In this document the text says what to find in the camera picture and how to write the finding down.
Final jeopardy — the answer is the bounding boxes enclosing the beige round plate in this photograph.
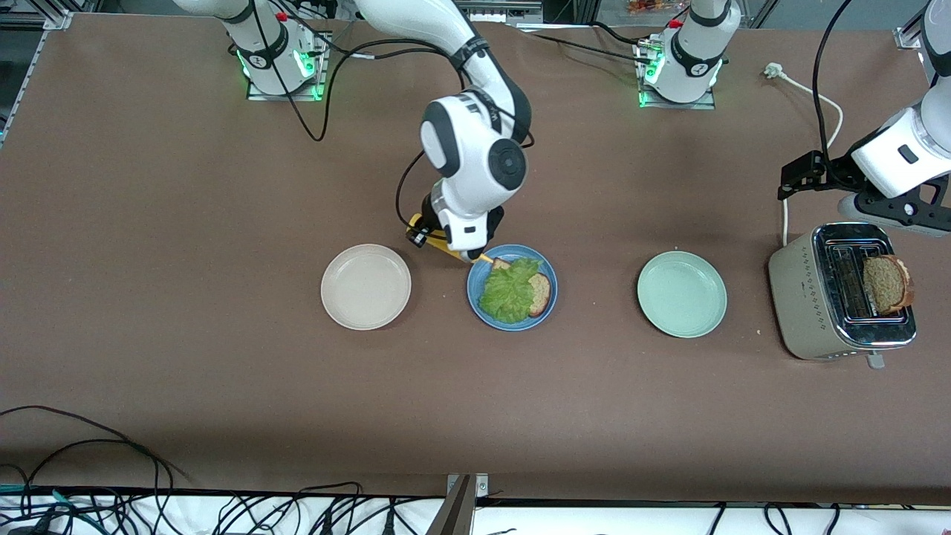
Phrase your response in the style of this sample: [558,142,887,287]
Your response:
[320,244,412,331]

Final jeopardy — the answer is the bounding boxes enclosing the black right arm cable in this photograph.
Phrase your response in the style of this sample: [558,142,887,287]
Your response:
[249,0,536,227]

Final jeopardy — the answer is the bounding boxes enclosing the green lettuce leaf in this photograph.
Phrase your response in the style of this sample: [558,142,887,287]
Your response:
[478,258,545,325]

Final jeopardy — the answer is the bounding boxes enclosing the white toaster power cord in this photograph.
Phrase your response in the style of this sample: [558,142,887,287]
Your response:
[764,63,844,246]

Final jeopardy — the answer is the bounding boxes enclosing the thin black cable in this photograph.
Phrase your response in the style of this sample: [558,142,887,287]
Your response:
[591,21,643,47]
[531,33,655,66]

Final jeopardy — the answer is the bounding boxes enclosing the aluminium frame rail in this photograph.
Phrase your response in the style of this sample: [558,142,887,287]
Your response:
[0,11,75,146]

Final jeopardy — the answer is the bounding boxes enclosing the metal table bracket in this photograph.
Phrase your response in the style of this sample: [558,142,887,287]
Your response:
[427,473,490,535]

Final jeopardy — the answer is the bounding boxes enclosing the beige chrome toaster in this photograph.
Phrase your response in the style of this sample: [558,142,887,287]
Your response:
[768,221,917,370]

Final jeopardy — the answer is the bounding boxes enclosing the grey metal box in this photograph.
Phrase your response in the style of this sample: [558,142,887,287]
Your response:
[433,0,543,23]

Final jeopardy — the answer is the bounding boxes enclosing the brown bread slice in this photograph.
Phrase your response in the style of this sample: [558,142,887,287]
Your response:
[862,255,916,315]
[492,258,552,319]

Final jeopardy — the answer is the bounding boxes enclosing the yellow squeeze sauce bottle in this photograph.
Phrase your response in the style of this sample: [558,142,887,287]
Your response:
[407,214,495,265]

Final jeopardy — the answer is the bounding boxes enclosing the light green round plate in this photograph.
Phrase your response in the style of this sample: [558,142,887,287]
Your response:
[637,251,728,339]

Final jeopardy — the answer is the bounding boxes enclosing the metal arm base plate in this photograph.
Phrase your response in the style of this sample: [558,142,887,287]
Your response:
[247,30,331,102]
[637,37,718,111]

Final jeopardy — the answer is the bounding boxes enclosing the blue round plate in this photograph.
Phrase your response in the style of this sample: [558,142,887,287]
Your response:
[467,244,559,332]

